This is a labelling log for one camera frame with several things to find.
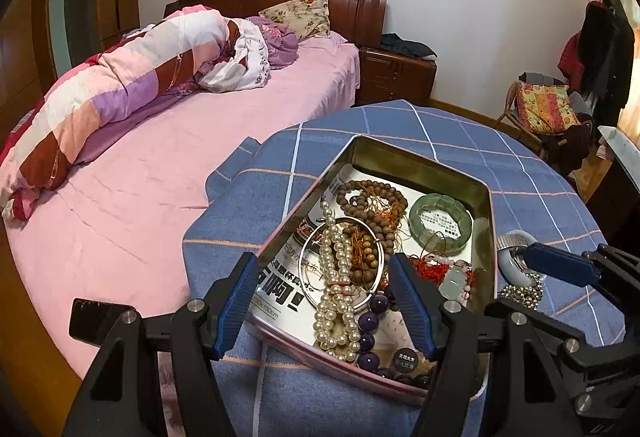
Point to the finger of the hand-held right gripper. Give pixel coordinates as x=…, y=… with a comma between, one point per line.
x=555, y=329
x=560, y=262

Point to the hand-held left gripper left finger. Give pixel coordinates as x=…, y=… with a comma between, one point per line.
x=235, y=304

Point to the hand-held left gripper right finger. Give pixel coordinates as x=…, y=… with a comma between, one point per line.
x=415, y=307

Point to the rectangular metal tin box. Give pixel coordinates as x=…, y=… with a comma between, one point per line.
x=482, y=297

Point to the silver bangle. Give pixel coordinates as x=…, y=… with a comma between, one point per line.
x=312, y=242

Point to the printed paper liner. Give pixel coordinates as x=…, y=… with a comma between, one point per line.
x=285, y=287

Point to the dark clothes pile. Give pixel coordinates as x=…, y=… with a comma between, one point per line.
x=570, y=147

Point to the desk with patterned cover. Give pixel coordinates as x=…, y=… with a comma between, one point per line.
x=625, y=157

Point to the bed with pink sheet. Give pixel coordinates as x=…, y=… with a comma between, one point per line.
x=175, y=187

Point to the orange striped curtain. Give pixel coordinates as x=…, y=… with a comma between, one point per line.
x=630, y=127

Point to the patchwork cushion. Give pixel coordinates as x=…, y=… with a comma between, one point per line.
x=545, y=107

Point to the rattan chair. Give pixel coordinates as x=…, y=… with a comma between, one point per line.
x=510, y=112

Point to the blue checked tablecloth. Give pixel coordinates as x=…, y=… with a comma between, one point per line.
x=450, y=137

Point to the red hanging garment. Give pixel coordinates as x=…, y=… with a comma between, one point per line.
x=572, y=57

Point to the black hanging coat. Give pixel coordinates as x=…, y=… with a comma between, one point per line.
x=607, y=52

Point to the wooden nightstand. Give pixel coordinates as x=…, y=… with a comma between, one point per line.
x=395, y=77

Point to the pink patchwork quilt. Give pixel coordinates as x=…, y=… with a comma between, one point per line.
x=135, y=72

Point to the dark folded clothes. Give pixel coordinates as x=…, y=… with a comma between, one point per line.
x=407, y=46

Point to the purple cloth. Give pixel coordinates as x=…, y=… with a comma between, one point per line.
x=280, y=42

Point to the floral pillow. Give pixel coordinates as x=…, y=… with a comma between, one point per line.
x=300, y=14

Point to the wooden wardrobe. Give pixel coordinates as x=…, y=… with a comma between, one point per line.
x=75, y=2

